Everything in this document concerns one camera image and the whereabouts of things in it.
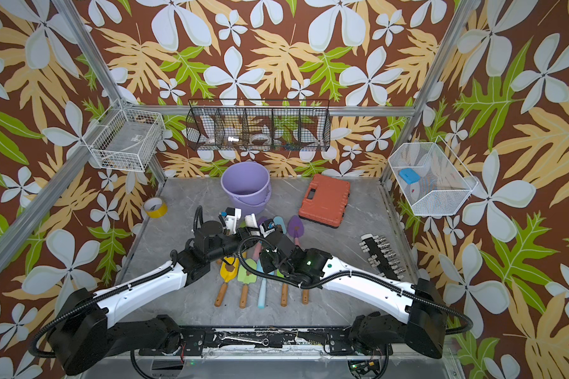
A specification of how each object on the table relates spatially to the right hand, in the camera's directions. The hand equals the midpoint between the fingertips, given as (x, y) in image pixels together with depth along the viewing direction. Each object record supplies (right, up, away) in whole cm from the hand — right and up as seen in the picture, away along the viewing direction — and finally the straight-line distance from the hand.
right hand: (260, 250), depth 76 cm
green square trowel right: (+15, -18, +6) cm, 24 cm away
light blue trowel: (+5, +8, +30) cm, 31 cm away
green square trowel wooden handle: (-8, -13, +13) cm, 19 cm away
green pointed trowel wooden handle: (+8, -17, +6) cm, 20 cm away
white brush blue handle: (-3, +10, -1) cm, 10 cm away
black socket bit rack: (+47, -6, +17) cm, 50 cm away
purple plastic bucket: (-9, +24, +34) cm, 43 cm away
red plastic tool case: (+26, +17, +29) cm, 42 cm away
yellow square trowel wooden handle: (-14, -11, +13) cm, 22 cm away
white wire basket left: (-51, +39, +11) cm, 65 cm away
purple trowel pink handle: (-3, -4, +15) cm, 16 cm away
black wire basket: (-3, +49, +22) cm, 54 cm away
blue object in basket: (+54, +26, +10) cm, 61 cm away
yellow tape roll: (-54, +13, +35) cm, 65 cm away
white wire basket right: (+61, +23, +1) cm, 65 cm away
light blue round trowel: (0, -16, +8) cm, 18 cm away
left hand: (+2, +7, 0) cm, 7 cm away
